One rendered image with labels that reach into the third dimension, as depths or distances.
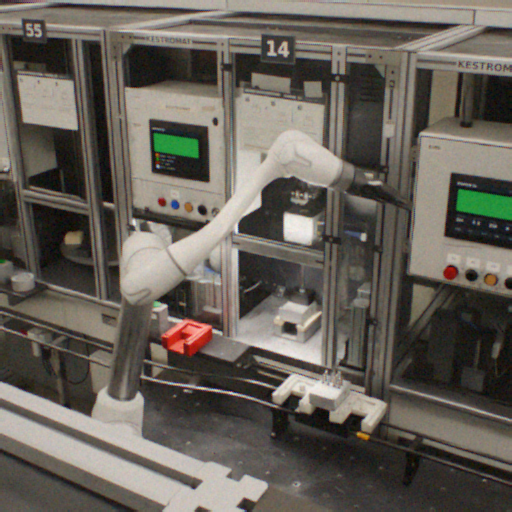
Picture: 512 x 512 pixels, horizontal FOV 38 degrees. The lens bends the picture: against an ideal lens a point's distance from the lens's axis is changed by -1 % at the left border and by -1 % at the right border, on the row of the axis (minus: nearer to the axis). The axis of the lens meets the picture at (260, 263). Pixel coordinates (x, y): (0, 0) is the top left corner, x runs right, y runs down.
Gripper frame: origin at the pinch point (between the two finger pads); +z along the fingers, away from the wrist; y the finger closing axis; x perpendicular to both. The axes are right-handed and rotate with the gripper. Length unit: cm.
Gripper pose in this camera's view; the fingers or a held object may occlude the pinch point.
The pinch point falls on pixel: (402, 203)
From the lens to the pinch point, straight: 225.6
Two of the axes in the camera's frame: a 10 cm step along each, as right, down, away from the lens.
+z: 8.7, 3.1, 3.9
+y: -4.5, 1.4, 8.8
